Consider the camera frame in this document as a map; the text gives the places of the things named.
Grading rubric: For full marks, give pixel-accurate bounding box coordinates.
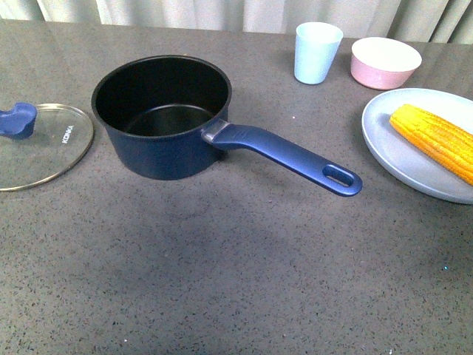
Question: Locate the yellow corn cob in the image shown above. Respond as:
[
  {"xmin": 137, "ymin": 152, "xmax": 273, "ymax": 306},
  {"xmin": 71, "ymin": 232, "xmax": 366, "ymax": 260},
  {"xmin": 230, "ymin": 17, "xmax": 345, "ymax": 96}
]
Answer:
[{"xmin": 389, "ymin": 104, "xmax": 472, "ymax": 184}]

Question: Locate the dark blue saucepan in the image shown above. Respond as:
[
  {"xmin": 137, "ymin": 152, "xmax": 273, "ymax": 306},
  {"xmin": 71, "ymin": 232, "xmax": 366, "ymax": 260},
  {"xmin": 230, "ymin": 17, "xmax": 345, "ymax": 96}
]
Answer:
[{"xmin": 91, "ymin": 55, "xmax": 363, "ymax": 197}]

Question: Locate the white curtain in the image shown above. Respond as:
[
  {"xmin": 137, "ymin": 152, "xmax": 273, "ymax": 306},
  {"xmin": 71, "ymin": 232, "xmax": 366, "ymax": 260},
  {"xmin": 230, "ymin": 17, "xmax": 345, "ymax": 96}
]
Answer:
[{"xmin": 1, "ymin": 0, "xmax": 472, "ymax": 44}]

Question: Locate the light blue cup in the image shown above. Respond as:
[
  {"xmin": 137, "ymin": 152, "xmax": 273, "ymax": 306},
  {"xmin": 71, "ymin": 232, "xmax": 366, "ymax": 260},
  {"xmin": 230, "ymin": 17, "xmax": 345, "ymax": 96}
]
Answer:
[{"xmin": 294, "ymin": 22, "xmax": 344, "ymax": 85}]

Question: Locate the glass lid blue knob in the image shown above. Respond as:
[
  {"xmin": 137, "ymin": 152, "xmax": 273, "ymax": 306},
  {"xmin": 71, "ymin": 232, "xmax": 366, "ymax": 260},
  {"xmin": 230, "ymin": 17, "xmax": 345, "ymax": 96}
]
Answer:
[{"xmin": 1, "ymin": 102, "xmax": 94, "ymax": 192}]

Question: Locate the pink bowl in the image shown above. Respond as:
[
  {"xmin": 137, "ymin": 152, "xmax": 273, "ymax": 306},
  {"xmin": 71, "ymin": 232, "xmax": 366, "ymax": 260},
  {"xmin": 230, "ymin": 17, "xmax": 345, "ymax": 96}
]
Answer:
[{"xmin": 350, "ymin": 37, "xmax": 422, "ymax": 90}]

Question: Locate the light blue plate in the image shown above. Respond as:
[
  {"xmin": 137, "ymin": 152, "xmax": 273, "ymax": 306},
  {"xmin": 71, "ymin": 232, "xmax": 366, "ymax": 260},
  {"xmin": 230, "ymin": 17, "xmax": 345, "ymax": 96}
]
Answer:
[{"xmin": 361, "ymin": 88, "xmax": 472, "ymax": 204}]

